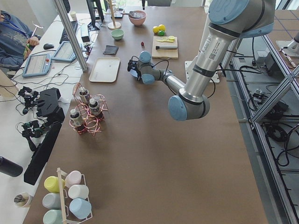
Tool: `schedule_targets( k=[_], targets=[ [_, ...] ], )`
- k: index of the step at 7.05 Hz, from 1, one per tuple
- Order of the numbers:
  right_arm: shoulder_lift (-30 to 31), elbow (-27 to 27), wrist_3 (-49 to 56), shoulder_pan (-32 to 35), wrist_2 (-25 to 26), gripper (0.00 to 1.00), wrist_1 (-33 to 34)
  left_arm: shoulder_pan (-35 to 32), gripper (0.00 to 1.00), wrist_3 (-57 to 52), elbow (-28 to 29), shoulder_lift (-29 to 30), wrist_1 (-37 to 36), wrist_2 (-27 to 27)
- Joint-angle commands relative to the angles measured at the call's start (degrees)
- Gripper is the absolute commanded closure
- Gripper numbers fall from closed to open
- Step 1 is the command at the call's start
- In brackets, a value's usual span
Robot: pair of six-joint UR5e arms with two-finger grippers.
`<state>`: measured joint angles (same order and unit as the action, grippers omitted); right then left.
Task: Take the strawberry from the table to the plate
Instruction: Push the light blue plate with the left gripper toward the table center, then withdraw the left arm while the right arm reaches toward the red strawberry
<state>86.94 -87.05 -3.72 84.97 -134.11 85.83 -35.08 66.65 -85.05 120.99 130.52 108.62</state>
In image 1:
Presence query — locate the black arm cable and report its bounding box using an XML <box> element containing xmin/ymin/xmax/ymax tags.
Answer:
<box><xmin>151</xmin><ymin>59</ymin><xmax>217</xmax><ymax>98</ymax></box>

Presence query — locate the teach pendant tablet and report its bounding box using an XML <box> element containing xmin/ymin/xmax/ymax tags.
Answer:
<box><xmin>51</xmin><ymin>41</ymin><xmax>76</xmax><ymax>63</ymax></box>
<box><xmin>22</xmin><ymin>54</ymin><xmax>51</xmax><ymax>77</ymax></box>

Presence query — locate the dark drink bottle one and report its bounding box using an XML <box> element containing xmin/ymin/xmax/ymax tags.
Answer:
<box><xmin>79</xmin><ymin>86</ymin><xmax>90</xmax><ymax>104</ymax></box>

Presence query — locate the yellow cup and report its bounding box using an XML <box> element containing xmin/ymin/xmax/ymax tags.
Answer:
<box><xmin>44</xmin><ymin>176</ymin><xmax>60</xmax><ymax>193</ymax></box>

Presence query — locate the yellow lemon front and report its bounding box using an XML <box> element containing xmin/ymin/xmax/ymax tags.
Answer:
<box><xmin>152</xmin><ymin>26</ymin><xmax>160</xmax><ymax>34</ymax></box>

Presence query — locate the teach pendant tablet left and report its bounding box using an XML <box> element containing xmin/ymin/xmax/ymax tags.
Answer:
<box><xmin>22</xmin><ymin>54</ymin><xmax>51</xmax><ymax>77</ymax></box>

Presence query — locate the mint green cup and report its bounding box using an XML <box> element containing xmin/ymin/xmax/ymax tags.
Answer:
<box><xmin>43</xmin><ymin>210</ymin><xmax>63</xmax><ymax>224</ymax></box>

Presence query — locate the grey cup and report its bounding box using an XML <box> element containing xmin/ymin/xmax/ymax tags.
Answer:
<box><xmin>42</xmin><ymin>193</ymin><xmax>61</xmax><ymax>210</ymax></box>

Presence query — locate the dark drink bottle two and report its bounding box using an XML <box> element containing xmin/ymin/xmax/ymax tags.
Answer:
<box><xmin>89</xmin><ymin>98</ymin><xmax>101</xmax><ymax>116</ymax></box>

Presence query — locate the black keyboard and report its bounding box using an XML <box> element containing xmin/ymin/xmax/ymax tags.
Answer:
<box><xmin>59</xmin><ymin>20</ymin><xmax>78</xmax><ymax>45</ymax></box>

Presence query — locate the blue plate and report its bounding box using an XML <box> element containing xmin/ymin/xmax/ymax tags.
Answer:
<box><xmin>129</xmin><ymin>69</ymin><xmax>140</xmax><ymax>79</ymax></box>

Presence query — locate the aluminium frame post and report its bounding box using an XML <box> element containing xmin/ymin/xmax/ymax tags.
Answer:
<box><xmin>53</xmin><ymin>0</ymin><xmax>88</xmax><ymax>72</ymax></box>

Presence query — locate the yellow lemon back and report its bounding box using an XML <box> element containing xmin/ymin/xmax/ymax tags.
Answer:
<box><xmin>158</xmin><ymin>24</ymin><xmax>166</xmax><ymax>31</ymax></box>

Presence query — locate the grey folded cloth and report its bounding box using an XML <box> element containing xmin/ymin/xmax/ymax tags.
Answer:
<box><xmin>103</xmin><ymin>45</ymin><xmax>119</xmax><ymax>55</ymax></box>

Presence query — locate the pink cup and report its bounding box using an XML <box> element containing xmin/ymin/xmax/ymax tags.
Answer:
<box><xmin>65</xmin><ymin>170</ymin><xmax>82</xmax><ymax>188</ymax></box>

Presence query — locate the cream rabbit tray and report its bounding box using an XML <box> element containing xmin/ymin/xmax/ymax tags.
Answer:
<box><xmin>89</xmin><ymin>57</ymin><xmax>120</xmax><ymax>83</ymax></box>

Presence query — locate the seated person blue hoodie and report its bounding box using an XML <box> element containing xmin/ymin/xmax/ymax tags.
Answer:
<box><xmin>0</xmin><ymin>11</ymin><xmax>41</xmax><ymax>71</ymax></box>

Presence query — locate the wooden cutting board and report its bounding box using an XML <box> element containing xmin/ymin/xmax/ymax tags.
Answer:
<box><xmin>151</xmin><ymin>36</ymin><xmax>178</xmax><ymax>59</ymax></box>

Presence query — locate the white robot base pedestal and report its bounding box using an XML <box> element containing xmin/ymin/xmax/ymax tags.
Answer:
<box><xmin>185</xmin><ymin>14</ymin><xmax>220</xmax><ymax>83</ymax></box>

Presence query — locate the wooden stand with round base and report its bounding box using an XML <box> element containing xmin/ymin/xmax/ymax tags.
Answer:
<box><xmin>106</xmin><ymin>0</ymin><xmax>121</xmax><ymax>30</ymax></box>

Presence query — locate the green bowl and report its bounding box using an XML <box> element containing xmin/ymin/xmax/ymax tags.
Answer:
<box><xmin>111</xmin><ymin>29</ymin><xmax>124</xmax><ymax>41</ymax></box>

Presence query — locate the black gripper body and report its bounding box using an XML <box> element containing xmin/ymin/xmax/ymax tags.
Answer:
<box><xmin>134</xmin><ymin>61</ymin><xmax>141</xmax><ymax>81</ymax></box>

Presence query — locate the white cup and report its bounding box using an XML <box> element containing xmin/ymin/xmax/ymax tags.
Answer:
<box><xmin>68</xmin><ymin>184</ymin><xmax>89</xmax><ymax>200</ymax></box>

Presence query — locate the yellow plastic knife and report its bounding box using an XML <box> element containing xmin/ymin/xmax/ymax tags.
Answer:
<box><xmin>156</xmin><ymin>39</ymin><xmax>175</xmax><ymax>42</ymax></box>

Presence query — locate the yellow lemon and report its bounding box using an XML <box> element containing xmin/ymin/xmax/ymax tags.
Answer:
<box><xmin>158</xmin><ymin>24</ymin><xmax>166</xmax><ymax>31</ymax></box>
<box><xmin>152</xmin><ymin>26</ymin><xmax>160</xmax><ymax>34</ymax></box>

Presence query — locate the black computer mouse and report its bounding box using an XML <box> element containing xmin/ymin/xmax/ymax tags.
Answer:
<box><xmin>43</xmin><ymin>43</ymin><xmax>54</xmax><ymax>50</ymax></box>

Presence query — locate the metal scoop in bowl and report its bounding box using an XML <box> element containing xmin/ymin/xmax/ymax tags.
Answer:
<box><xmin>121</xmin><ymin>11</ymin><xmax>143</xmax><ymax>19</ymax></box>

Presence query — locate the white wire cup rack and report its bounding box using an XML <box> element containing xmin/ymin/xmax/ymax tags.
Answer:
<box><xmin>57</xmin><ymin>168</ymin><xmax>93</xmax><ymax>224</ymax></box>

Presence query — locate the blue cup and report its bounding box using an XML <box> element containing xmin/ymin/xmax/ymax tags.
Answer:
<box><xmin>69</xmin><ymin>198</ymin><xmax>92</xmax><ymax>219</ymax></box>

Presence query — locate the black bottle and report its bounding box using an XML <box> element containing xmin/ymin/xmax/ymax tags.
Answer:
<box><xmin>0</xmin><ymin>156</ymin><xmax>23</xmax><ymax>177</ymax></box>

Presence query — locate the dark drink bottle three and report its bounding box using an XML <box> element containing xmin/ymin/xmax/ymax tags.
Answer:
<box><xmin>70</xmin><ymin>109</ymin><xmax>85</xmax><ymax>133</ymax></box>

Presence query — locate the copper wire bottle rack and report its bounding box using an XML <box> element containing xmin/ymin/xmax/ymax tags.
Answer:
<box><xmin>69</xmin><ymin>83</ymin><xmax>108</xmax><ymax>135</ymax></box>

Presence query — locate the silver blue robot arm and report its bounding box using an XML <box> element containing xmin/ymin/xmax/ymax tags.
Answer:
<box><xmin>134</xmin><ymin>0</ymin><xmax>276</xmax><ymax>121</ymax></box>

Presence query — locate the teach pendant tablet right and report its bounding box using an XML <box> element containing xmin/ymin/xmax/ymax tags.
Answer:
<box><xmin>51</xmin><ymin>41</ymin><xmax>76</xmax><ymax>63</ymax></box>

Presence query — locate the green lime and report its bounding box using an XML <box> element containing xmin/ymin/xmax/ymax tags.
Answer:
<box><xmin>157</xmin><ymin>30</ymin><xmax>165</xmax><ymax>36</ymax></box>

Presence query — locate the black bracket device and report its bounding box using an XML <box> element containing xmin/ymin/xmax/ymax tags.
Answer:
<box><xmin>36</xmin><ymin>87</ymin><xmax>65</xmax><ymax>126</ymax></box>

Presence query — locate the pink bowl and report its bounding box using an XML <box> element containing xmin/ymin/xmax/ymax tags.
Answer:
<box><xmin>128</xmin><ymin>10</ymin><xmax>146</xmax><ymax>26</ymax></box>

